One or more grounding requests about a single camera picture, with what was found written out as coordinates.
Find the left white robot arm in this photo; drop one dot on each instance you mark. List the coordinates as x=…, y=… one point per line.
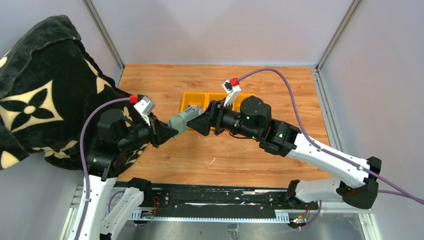
x=105, y=160

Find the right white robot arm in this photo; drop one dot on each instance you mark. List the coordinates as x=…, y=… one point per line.
x=353, y=182

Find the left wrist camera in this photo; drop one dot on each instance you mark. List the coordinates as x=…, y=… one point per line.
x=144, y=106

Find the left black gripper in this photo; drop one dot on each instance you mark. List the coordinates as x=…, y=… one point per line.
x=160, y=132

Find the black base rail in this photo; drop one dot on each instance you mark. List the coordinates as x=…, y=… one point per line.
x=220, y=202

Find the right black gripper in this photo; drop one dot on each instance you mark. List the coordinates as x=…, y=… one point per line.
x=212, y=118

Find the silver card holder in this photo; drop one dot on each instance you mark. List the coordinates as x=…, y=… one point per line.
x=193, y=111

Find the yellow three-compartment bin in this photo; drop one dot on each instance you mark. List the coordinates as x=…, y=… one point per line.
x=212, y=99

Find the mint green card holder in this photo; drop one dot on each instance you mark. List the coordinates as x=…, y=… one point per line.
x=179, y=123

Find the black floral blanket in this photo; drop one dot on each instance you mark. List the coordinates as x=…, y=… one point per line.
x=49, y=85

